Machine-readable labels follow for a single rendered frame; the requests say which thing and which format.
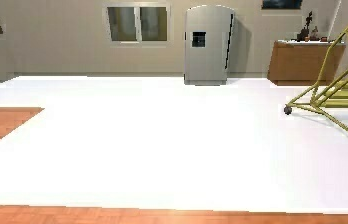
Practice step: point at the dark liquor bottle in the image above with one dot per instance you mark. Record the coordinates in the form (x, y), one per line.
(305, 30)

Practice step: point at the small brown cup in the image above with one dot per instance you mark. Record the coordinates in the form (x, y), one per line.
(323, 39)

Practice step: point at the grey fridge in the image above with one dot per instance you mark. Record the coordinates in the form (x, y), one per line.
(207, 46)

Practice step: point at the white framed window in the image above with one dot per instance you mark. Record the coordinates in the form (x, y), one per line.
(137, 24)

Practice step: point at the brown wooden cabinet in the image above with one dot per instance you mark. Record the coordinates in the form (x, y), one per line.
(302, 63)

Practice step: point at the dark framed landscape picture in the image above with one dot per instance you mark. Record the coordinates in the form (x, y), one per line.
(281, 4)

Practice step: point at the pale small figurine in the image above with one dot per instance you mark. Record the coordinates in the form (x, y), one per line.
(314, 34)

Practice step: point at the yellow metal frame cart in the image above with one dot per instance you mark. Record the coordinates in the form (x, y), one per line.
(328, 96)

